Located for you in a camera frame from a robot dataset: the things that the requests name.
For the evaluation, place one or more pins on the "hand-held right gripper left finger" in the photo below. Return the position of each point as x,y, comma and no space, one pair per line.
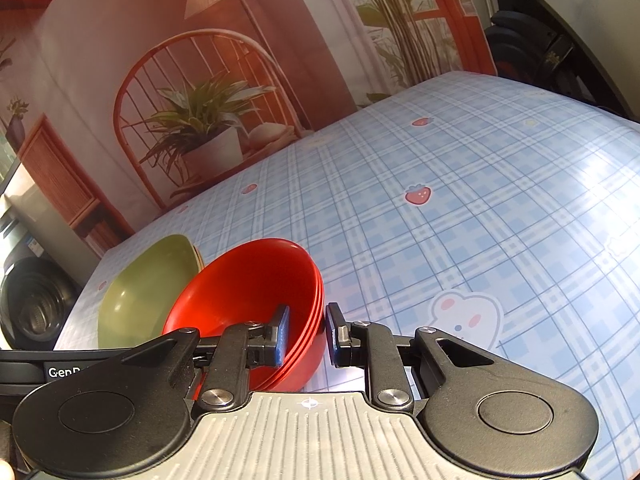
282,335

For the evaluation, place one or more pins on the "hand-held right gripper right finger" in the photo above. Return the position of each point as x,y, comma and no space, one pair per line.
334,345

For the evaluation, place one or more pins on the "red bowl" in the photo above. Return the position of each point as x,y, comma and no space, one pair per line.
312,360
318,327
240,290

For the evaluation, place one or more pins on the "green plate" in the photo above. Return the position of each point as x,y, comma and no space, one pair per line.
145,295
195,255

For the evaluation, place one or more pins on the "plaid blue tablecloth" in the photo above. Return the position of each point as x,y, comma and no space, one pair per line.
450,210

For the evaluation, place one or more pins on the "printed room backdrop cloth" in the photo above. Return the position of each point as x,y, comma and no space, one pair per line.
175,60

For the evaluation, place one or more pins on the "black exercise bike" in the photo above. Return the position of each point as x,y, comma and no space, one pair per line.
540,35

